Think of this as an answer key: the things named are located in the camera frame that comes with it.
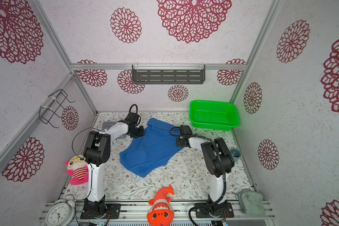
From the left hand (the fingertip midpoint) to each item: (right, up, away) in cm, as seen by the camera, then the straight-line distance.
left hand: (143, 136), depth 105 cm
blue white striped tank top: (-29, +8, +4) cm, 31 cm away
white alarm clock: (-35, -36, -35) cm, 61 cm away
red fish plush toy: (+15, -33, -39) cm, 53 cm away
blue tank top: (+9, -8, -7) cm, 14 cm away
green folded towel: (+64, -34, -29) cm, 78 cm away
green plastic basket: (+57, +17, +15) cm, 62 cm away
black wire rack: (-45, +18, -27) cm, 55 cm away
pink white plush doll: (-34, -16, -22) cm, 44 cm away
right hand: (+28, -2, -3) cm, 28 cm away
